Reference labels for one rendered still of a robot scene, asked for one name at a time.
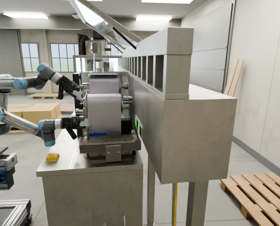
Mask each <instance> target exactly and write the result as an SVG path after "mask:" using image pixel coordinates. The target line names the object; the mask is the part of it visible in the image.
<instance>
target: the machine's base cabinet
mask: <svg viewBox="0 0 280 226"><path fill-rule="evenodd" d="M42 181H43V188H44V198H45V205H46V212H47V219H48V226H103V224H104V223H105V222H106V223H107V224H108V225H107V226H124V219H123V214H124V213H125V214H126V217H125V221H126V226H142V221H143V169H138V170H125V171H113V172H100V173H88V174H70V175H58V176H46V177H42Z"/></svg>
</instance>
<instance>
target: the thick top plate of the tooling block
mask: <svg viewBox="0 0 280 226"><path fill-rule="evenodd" d="M136 136H137V141H132V137H133V136H131V134H122V135H117V136H107V135H94V136H89V138H88V140H89V143H88V144H84V143H83V140H84V138H83V136H82V138H81V141H80V144H79V152H80V154H84V153H99V152H106V151H105V146H106V145H119V144H121V151H136V150H141V140H140V138H139V135H138V134H136Z"/></svg>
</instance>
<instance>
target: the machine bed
mask: <svg viewBox="0 0 280 226"><path fill-rule="evenodd" d="M73 131H74V132H75V134H76V135H77V129H76V130H75V129H73ZM80 136H83V135H77V138H76V139H74V140H73V139H72V138H71V136H70V135H69V133H68V132H67V130H66V129H63V130H62V131H61V133H60V134H59V136H58V138H57V139H56V144H55V145H54V146H52V147H51V148H50V150H49V152H48V153H47V155H48V154H49V153H59V155H60V157H59V159H58V161H47V162H45V160H46V157H47V155H46V157H45V158H44V160H43V161H42V163H41V164H40V166H39V167H38V169H37V171H36V176H37V177H46V176H58V175H70V174H88V173H100V172H113V171H125V170H142V169H143V162H142V159H141V156H140V153H139V150H136V155H135V156H133V155H132V160H122V161H112V162H106V161H100V162H89V159H90V158H88V159H86V158H85V153H84V154H80V152H79V149H78V152H77V155H76V158H75V161H74V164H73V167H72V168H69V166H70V163H71V160H72V157H73V154H74V152H75V149H76V146H77V143H78V140H79V137H80Z"/></svg>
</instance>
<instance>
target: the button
mask: <svg viewBox="0 0 280 226"><path fill-rule="evenodd" d="M58 157H59V153H49V154H48V155H47V157H46V161H55V160H57V159H58Z"/></svg>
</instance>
